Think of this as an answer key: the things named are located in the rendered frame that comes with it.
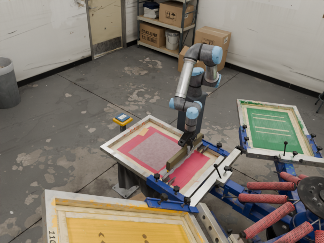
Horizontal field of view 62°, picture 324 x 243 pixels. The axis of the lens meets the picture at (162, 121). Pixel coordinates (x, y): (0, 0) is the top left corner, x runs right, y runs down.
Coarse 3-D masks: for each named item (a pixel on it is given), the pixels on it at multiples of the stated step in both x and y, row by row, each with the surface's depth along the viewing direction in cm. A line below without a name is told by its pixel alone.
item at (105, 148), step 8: (144, 120) 237; (152, 120) 240; (160, 120) 239; (128, 128) 227; (136, 128) 231; (168, 128) 231; (120, 136) 218; (104, 144) 209; (112, 144) 213; (104, 152) 207; (112, 152) 203; (120, 160) 197; (216, 160) 202; (128, 168) 194; (136, 168) 191; (208, 168) 194; (144, 176) 186; (200, 176) 188; (208, 176) 191; (200, 184) 182; (192, 192) 176
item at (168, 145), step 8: (152, 128) 234; (136, 136) 224; (144, 136) 225; (152, 136) 225; (160, 136) 226; (168, 136) 226; (152, 144) 218; (160, 144) 218; (168, 144) 219; (176, 144) 219; (168, 152) 211; (176, 152) 211; (192, 160) 205; (200, 160) 206; (192, 168) 198; (200, 168) 199
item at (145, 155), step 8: (128, 144) 216; (136, 144) 217; (144, 144) 217; (128, 152) 208; (136, 152) 209; (144, 152) 209; (152, 152) 210; (160, 152) 210; (136, 160) 202; (144, 160) 203; (152, 160) 203; (160, 160) 203; (152, 168) 196; (160, 168) 197; (176, 168) 198; (184, 168) 198; (160, 176) 190; (176, 176) 191; (184, 176) 192; (192, 176) 192; (176, 184) 186; (184, 184) 186
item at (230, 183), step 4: (228, 180) 179; (228, 184) 177; (232, 184) 177; (236, 184) 177; (232, 188) 174; (236, 188) 174; (240, 188) 175; (244, 188) 175; (232, 192) 176; (236, 192) 174; (240, 192) 172
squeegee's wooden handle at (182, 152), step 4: (200, 136) 199; (196, 140) 196; (200, 140) 203; (196, 144) 200; (184, 148) 187; (180, 152) 184; (184, 152) 187; (176, 156) 181; (180, 156) 185; (184, 156) 190; (168, 160) 178; (172, 160) 178; (176, 160) 182; (168, 164) 177; (172, 164) 179; (168, 168) 179
